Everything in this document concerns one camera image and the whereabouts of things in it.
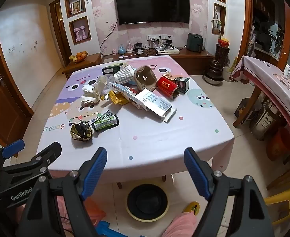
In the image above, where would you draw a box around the cartoon print tablecloth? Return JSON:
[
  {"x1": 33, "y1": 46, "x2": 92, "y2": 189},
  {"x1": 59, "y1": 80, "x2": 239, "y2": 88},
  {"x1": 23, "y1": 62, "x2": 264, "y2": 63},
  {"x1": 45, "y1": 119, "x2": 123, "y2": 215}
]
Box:
[{"x1": 36, "y1": 55, "x2": 235, "y2": 184}]

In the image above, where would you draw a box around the steel pot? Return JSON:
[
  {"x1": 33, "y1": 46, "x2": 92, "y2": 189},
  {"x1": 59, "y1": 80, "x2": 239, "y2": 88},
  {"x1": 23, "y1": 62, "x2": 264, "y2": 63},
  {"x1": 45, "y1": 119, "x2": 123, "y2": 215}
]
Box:
[{"x1": 250, "y1": 101, "x2": 283, "y2": 141}]

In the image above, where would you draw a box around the red snack packet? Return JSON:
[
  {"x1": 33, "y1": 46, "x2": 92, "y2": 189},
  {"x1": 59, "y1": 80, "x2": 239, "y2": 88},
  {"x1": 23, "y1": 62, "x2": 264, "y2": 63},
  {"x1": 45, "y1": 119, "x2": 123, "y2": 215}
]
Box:
[{"x1": 156, "y1": 76, "x2": 180, "y2": 100}]

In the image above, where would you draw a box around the wooden television cabinet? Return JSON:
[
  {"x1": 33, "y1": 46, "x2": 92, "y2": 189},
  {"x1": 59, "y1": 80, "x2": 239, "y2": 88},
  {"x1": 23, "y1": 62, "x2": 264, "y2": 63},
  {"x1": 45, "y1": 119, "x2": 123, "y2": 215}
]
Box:
[{"x1": 62, "y1": 48, "x2": 216, "y2": 79}]

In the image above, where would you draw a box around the wooden glass partition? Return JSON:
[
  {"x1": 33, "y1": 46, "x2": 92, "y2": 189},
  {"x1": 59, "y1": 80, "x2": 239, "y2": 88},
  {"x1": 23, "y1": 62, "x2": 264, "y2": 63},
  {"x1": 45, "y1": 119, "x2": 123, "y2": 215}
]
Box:
[{"x1": 244, "y1": 0, "x2": 290, "y2": 62}]

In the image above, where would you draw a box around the small black carton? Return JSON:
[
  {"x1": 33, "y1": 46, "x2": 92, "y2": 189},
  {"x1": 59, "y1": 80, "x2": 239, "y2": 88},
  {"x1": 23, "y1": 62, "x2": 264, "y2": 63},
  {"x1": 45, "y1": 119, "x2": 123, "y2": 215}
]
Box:
[{"x1": 174, "y1": 76, "x2": 190, "y2": 94}]

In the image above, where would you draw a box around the fruit bowl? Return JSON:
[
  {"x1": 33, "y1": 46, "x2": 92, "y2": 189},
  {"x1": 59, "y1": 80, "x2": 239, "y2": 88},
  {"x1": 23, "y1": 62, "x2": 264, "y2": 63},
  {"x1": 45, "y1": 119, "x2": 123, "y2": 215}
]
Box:
[{"x1": 69, "y1": 51, "x2": 88, "y2": 63}]

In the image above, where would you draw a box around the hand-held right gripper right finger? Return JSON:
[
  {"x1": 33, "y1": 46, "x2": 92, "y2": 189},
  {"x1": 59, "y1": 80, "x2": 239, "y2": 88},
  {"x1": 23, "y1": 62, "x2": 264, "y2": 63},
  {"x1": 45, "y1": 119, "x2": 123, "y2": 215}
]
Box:
[{"x1": 184, "y1": 147, "x2": 275, "y2": 237}]

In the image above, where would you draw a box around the yellow plastic wrapper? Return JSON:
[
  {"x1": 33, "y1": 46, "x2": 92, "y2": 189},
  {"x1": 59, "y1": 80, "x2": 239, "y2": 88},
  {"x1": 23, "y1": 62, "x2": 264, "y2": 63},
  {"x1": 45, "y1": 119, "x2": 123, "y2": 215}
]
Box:
[{"x1": 109, "y1": 90, "x2": 130, "y2": 105}]

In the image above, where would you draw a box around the picture frame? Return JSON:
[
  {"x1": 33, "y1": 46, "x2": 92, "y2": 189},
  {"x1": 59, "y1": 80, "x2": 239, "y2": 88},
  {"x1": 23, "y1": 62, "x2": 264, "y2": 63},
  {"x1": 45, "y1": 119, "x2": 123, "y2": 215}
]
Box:
[{"x1": 71, "y1": 0, "x2": 82, "y2": 13}]

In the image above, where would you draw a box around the white wall socket strip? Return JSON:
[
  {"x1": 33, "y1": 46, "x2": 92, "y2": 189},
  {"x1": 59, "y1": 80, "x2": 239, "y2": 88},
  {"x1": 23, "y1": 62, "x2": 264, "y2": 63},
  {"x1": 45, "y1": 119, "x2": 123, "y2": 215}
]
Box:
[{"x1": 147, "y1": 35, "x2": 172, "y2": 41}]

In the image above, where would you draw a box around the long white carton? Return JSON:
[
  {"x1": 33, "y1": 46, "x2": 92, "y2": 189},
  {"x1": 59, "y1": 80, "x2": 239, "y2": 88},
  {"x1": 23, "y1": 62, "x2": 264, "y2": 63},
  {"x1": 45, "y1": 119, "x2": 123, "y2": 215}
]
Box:
[{"x1": 129, "y1": 88, "x2": 178, "y2": 123}]

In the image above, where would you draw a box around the blue white carton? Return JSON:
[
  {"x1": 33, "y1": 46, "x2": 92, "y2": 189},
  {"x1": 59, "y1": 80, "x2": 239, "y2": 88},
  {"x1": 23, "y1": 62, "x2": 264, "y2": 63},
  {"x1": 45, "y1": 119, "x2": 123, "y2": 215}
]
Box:
[{"x1": 110, "y1": 82, "x2": 139, "y2": 97}]

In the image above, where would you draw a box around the white bucket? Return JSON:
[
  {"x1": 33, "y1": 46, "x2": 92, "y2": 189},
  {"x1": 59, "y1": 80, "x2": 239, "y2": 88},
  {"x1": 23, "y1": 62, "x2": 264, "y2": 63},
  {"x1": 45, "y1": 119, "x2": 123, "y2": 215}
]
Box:
[{"x1": 222, "y1": 67, "x2": 233, "y2": 81}]

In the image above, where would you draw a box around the wooden door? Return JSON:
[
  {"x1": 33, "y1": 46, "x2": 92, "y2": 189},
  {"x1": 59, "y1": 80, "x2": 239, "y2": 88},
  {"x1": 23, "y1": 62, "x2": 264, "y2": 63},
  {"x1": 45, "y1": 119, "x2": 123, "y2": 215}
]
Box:
[{"x1": 0, "y1": 17, "x2": 34, "y2": 151}]

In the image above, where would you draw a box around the side table pink cloth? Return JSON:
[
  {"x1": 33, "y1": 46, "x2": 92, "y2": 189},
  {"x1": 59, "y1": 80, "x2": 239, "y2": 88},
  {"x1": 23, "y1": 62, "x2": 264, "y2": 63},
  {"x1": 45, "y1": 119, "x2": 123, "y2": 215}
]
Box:
[{"x1": 231, "y1": 55, "x2": 290, "y2": 144}]

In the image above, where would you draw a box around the dark carved stand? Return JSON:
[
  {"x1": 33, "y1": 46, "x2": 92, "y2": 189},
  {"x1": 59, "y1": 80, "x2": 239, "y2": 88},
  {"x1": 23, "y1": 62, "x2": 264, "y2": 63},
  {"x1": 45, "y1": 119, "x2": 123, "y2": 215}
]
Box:
[{"x1": 204, "y1": 43, "x2": 230, "y2": 84}]

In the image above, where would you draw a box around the blue plastic stool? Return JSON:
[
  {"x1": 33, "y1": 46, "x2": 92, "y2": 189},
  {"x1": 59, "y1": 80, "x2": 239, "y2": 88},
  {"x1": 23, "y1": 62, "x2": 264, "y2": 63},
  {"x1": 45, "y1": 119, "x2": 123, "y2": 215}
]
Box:
[{"x1": 98, "y1": 221, "x2": 140, "y2": 237}]

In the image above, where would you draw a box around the green white snack packet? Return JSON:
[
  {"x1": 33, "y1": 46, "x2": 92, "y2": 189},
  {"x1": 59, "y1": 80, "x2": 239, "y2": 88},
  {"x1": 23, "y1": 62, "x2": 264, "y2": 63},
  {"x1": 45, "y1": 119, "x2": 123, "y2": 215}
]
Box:
[{"x1": 91, "y1": 111, "x2": 119, "y2": 132}]

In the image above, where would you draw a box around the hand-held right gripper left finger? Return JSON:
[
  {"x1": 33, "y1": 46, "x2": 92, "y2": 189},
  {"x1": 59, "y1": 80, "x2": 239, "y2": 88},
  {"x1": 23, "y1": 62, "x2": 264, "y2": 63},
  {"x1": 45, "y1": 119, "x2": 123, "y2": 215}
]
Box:
[{"x1": 18, "y1": 147, "x2": 108, "y2": 237}]

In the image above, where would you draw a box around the brown paper bag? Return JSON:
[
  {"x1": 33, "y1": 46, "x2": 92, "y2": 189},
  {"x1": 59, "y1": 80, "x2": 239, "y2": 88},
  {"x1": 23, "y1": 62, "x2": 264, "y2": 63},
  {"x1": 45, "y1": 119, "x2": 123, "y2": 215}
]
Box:
[{"x1": 134, "y1": 65, "x2": 158, "y2": 90}]

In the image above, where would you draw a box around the flat screen television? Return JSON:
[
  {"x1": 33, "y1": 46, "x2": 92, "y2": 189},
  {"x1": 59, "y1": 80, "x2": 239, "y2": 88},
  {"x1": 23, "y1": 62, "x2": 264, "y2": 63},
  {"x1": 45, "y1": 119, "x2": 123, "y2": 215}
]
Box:
[{"x1": 114, "y1": 0, "x2": 190, "y2": 26}]

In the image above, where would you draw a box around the checked paper cup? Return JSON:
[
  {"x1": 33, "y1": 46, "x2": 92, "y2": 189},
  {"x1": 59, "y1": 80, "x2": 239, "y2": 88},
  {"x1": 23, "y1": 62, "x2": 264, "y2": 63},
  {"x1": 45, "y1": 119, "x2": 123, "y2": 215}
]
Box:
[{"x1": 113, "y1": 64, "x2": 137, "y2": 86}]

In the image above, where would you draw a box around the orange bucket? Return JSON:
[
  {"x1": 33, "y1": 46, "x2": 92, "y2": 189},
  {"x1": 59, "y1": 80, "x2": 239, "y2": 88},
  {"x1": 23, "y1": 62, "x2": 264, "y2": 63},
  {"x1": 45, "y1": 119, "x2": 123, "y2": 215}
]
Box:
[{"x1": 267, "y1": 127, "x2": 290, "y2": 162}]

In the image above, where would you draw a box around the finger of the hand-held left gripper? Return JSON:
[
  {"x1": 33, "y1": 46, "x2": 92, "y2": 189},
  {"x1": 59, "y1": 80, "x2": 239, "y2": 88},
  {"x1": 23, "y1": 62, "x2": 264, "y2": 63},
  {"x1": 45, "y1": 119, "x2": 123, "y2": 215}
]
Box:
[
  {"x1": 4, "y1": 142, "x2": 62, "y2": 175},
  {"x1": 0, "y1": 139, "x2": 25, "y2": 165}
]

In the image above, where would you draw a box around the white tissue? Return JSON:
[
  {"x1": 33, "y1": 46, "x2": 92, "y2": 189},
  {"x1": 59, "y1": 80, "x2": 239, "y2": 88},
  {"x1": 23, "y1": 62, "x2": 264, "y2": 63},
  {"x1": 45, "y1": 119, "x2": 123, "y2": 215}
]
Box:
[{"x1": 81, "y1": 84, "x2": 103, "y2": 104}]

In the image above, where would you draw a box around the white set-top box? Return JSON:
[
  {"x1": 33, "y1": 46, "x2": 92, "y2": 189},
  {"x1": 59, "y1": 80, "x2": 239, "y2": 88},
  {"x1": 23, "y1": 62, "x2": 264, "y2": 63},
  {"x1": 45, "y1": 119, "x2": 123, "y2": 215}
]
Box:
[{"x1": 157, "y1": 47, "x2": 180, "y2": 55}]

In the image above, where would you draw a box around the dark green air fryer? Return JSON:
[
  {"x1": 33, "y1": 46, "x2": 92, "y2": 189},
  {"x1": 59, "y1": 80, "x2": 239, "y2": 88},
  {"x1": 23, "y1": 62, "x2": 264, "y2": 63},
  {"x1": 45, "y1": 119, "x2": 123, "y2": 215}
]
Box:
[{"x1": 187, "y1": 33, "x2": 204, "y2": 52}]

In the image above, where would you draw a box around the yellow plastic stool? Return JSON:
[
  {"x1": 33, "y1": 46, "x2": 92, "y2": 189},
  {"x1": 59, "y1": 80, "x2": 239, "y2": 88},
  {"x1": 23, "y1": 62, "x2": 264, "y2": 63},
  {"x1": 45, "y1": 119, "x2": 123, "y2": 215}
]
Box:
[{"x1": 263, "y1": 185, "x2": 290, "y2": 225}]

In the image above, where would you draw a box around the yellow slipper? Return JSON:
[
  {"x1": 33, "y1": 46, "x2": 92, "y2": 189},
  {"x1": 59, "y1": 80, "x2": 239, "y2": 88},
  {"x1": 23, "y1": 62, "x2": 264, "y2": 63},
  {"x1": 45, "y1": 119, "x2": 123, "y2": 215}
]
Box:
[{"x1": 181, "y1": 201, "x2": 200, "y2": 215}]

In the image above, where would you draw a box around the green box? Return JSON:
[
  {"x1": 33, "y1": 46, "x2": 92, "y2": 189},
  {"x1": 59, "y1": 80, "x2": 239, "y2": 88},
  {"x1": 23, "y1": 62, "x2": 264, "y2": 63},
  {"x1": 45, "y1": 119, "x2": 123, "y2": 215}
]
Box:
[{"x1": 102, "y1": 63, "x2": 129, "y2": 76}]

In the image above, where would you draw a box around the black trash bin cream rim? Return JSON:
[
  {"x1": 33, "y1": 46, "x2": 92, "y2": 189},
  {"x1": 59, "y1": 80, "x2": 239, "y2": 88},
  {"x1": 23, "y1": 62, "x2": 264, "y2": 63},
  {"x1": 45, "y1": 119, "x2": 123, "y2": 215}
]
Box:
[{"x1": 125, "y1": 184, "x2": 170, "y2": 223}]

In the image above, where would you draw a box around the gold black wrapper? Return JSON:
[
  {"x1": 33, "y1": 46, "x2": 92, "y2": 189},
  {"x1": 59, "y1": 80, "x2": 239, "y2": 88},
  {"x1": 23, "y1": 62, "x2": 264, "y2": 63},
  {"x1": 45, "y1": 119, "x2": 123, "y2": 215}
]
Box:
[{"x1": 69, "y1": 121, "x2": 94, "y2": 142}]

